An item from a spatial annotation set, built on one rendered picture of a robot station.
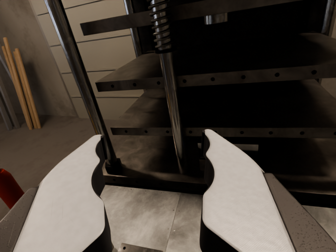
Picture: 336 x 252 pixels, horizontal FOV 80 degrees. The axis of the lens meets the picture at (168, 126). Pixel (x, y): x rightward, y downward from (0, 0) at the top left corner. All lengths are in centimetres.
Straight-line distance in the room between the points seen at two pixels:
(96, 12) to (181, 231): 295
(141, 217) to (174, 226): 15
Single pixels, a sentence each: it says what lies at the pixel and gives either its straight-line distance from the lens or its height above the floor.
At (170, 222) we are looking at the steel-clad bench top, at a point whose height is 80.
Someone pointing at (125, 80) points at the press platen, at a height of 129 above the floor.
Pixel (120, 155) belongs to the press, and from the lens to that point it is 134.
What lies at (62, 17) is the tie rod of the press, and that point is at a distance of 98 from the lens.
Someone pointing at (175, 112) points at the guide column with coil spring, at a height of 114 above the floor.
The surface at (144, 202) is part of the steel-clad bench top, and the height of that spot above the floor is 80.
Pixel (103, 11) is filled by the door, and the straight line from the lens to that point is 321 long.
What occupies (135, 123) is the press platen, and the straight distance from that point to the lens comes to 109.
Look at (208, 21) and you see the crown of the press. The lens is 108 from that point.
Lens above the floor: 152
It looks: 29 degrees down
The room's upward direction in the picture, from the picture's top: 10 degrees counter-clockwise
